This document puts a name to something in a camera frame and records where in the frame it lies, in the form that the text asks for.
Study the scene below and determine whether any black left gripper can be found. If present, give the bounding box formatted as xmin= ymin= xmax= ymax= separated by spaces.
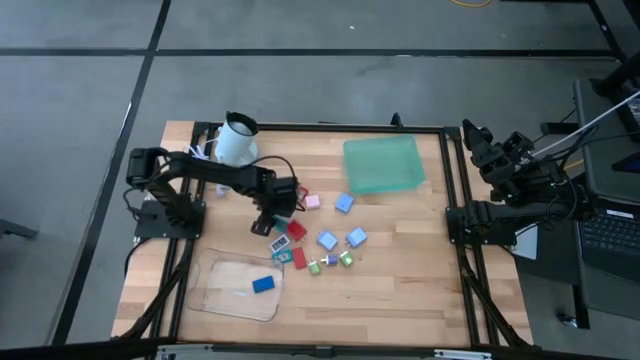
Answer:
xmin=249 ymin=172 xmax=301 ymax=237

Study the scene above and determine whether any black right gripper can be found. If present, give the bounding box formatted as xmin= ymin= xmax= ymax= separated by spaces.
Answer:
xmin=462 ymin=118 xmax=536 ymax=187

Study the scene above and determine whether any white framed small block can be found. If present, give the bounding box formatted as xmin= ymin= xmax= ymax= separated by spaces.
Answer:
xmin=268 ymin=233 xmax=292 ymax=255

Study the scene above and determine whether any light blue wall charger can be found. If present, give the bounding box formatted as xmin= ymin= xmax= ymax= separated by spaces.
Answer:
xmin=343 ymin=226 xmax=369 ymax=249
xmin=334 ymin=192 xmax=356 ymax=215
xmin=316 ymin=229 xmax=340 ymax=252

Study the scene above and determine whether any dark blue eraser block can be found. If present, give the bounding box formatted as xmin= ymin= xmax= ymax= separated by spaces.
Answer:
xmin=251 ymin=275 xmax=276 ymax=294

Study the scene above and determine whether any clear plastic bin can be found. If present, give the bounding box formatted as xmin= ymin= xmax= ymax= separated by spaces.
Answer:
xmin=185 ymin=247 xmax=286 ymax=323

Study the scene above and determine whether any white spotlight lamp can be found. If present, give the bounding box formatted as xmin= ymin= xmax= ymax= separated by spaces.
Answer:
xmin=213 ymin=111 xmax=260 ymax=169

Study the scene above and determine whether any green translucent plastic bin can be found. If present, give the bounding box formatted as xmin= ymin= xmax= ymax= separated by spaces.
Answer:
xmin=342 ymin=133 xmax=428 ymax=196

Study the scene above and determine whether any white paper sheet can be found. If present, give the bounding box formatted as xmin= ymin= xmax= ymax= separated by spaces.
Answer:
xmin=513 ymin=223 xmax=540 ymax=261

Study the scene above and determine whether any dark grey side desk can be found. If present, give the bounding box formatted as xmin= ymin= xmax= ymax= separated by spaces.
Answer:
xmin=572 ymin=77 xmax=640 ymax=321

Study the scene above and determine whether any dark laptop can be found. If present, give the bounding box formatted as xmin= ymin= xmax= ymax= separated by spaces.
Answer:
xmin=577 ymin=199 xmax=640 ymax=284

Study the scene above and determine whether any white lamp cable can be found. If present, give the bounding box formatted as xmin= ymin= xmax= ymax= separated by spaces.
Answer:
xmin=185 ymin=142 xmax=232 ymax=198

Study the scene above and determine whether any black aluminium table frame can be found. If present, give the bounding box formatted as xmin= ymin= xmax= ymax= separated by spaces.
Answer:
xmin=119 ymin=119 xmax=532 ymax=360

